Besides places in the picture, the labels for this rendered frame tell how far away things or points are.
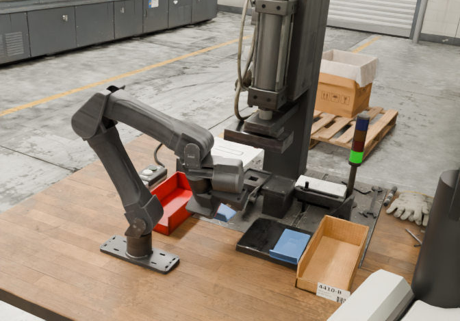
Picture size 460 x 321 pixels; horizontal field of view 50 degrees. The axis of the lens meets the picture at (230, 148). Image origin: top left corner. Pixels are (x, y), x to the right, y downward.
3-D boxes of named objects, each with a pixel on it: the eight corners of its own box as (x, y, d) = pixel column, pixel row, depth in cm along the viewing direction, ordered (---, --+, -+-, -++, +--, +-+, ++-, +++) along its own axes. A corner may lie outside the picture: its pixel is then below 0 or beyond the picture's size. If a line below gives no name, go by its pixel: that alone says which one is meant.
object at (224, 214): (199, 217, 126) (200, 207, 124) (224, 191, 138) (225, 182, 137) (224, 225, 123) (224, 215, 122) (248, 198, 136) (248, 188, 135)
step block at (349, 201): (326, 220, 146) (330, 193, 142) (328, 215, 148) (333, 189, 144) (348, 226, 143) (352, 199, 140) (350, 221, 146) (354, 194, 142)
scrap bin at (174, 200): (131, 224, 137) (131, 204, 134) (176, 187, 158) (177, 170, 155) (168, 236, 132) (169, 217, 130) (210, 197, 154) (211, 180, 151)
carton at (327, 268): (294, 290, 117) (298, 263, 114) (321, 238, 138) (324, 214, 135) (347, 308, 112) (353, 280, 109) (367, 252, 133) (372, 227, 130)
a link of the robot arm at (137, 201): (168, 217, 121) (105, 97, 113) (157, 230, 115) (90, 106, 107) (148, 223, 123) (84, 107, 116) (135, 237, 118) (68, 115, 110)
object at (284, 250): (267, 259, 122) (269, 250, 121) (285, 229, 136) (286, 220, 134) (295, 267, 120) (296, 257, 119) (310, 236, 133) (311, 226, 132)
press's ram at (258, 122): (221, 150, 144) (227, 48, 132) (254, 124, 166) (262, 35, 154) (279, 164, 137) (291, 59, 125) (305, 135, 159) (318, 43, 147)
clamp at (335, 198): (290, 210, 149) (294, 181, 145) (294, 205, 152) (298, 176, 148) (339, 224, 144) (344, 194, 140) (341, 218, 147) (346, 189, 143)
